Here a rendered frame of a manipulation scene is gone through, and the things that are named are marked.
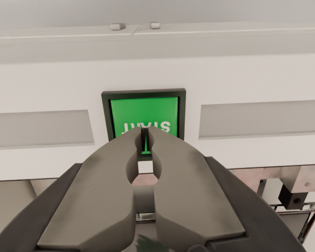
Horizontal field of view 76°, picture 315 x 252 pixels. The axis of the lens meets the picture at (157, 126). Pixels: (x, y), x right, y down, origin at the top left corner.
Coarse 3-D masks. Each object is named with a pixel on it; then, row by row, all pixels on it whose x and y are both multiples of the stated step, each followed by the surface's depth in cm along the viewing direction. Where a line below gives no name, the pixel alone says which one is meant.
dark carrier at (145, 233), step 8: (280, 216) 30; (288, 216) 30; (296, 216) 30; (304, 216) 30; (136, 224) 29; (144, 224) 29; (152, 224) 29; (288, 224) 31; (296, 224) 31; (136, 232) 30; (144, 232) 30; (152, 232) 30; (296, 232) 32; (136, 240) 31; (144, 240) 31; (152, 240) 31; (128, 248) 32; (136, 248) 32; (144, 248) 32; (152, 248) 32; (160, 248) 32; (168, 248) 32
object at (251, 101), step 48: (0, 48) 20; (48, 48) 19; (96, 48) 18; (144, 48) 17; (192, 48) 16; (240, 48) 16; (288, 48) 15; (0, 96) 13; (48, 96) 14; (96, 96) 14; (192, 96) 14; (240, 96) 14; (288, 96) 14; (0, 144) 16; (48, 144) 16; (96, 144) 16; (192, 144) 16; (240, 144) 16; (288, 144) 16
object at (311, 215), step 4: (308, 212) 30; (312, 212) 30; (308, 216) 30; (312, 216) 30; (308, 220) 31; (312, 220) 30; (304, 224) 31; (308, 224) 31; (312, 224) 31; (304, 228) 32; (308, 228) 31; (300, 232) 32; (304, 232) 32; (308, 232) 32; (300, 236) 32; (304, 236) 32; (300, 240) 33; (304, 240) 33
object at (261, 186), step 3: (261, 180) 33; (264, 180) 33; (261, 183) 33; (264, 183) 34; (258, 186) 34; (261, 186) 34; (264, 186) 34; (258, 189) 34; (261, 189) 34; (258, 192) 34; (261, 192) 34; (261, 195) 35
